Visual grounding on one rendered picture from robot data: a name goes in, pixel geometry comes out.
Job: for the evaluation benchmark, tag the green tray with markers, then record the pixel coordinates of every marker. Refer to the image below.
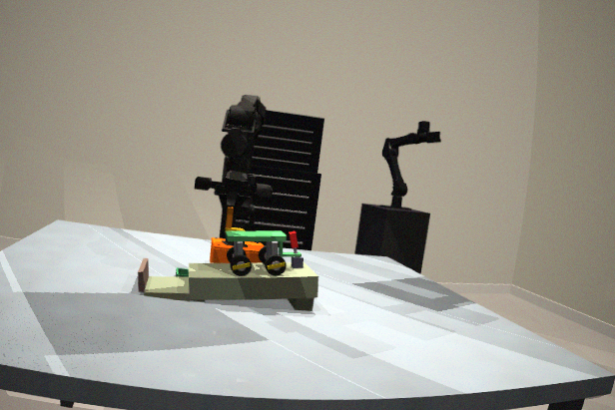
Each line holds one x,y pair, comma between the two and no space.
180,272

